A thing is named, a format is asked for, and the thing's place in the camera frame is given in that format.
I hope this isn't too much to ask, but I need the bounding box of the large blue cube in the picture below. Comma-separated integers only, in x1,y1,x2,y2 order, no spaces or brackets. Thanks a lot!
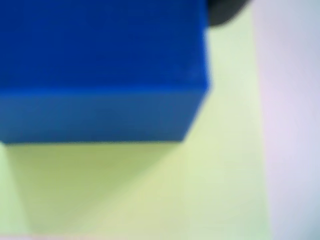
0,0,213,145

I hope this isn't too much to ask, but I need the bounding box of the green paper square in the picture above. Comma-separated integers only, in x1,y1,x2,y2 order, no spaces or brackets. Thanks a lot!
0,3,273,240

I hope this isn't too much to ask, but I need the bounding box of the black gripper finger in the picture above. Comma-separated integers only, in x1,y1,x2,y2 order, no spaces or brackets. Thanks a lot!
206,0,250,28

